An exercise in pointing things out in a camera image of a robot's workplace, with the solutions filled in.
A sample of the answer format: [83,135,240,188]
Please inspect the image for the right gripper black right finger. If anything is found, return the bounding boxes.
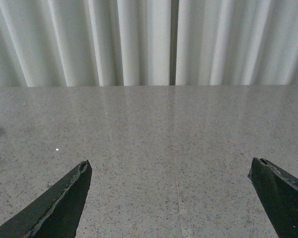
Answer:
[248,158,298,238]

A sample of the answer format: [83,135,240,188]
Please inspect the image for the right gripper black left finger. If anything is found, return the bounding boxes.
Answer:
[0,160,92,238]

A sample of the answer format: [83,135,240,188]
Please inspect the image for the white pleated curtain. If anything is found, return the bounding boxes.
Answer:
[0,0,298,87]

